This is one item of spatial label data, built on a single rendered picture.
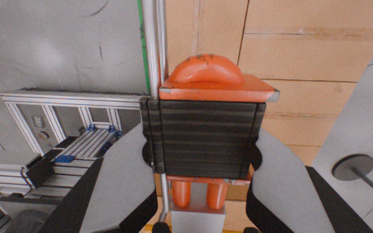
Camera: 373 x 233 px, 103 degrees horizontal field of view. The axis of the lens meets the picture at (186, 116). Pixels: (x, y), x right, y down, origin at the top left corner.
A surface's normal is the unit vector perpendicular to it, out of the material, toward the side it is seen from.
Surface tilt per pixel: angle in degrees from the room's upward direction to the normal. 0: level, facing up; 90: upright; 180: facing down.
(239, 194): 90
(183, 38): 0
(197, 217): 1
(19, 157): 90
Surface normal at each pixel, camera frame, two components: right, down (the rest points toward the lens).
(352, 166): -0.06, 0.47
